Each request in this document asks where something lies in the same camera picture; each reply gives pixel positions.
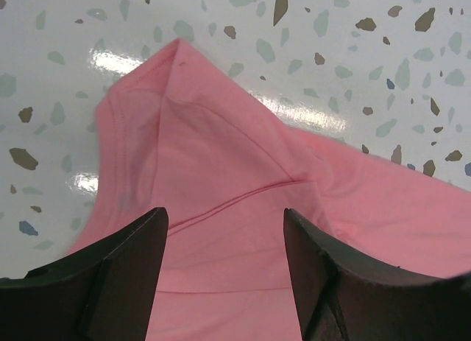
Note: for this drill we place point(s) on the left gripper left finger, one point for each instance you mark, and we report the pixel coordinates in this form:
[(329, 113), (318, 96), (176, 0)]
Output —
[(104, 291)]

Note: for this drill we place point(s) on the light pink t-shirt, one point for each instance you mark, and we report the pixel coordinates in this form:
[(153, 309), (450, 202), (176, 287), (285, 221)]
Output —
[(177, 133)]

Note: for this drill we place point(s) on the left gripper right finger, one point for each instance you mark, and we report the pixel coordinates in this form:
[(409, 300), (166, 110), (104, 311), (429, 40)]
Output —
[(341, 293)]

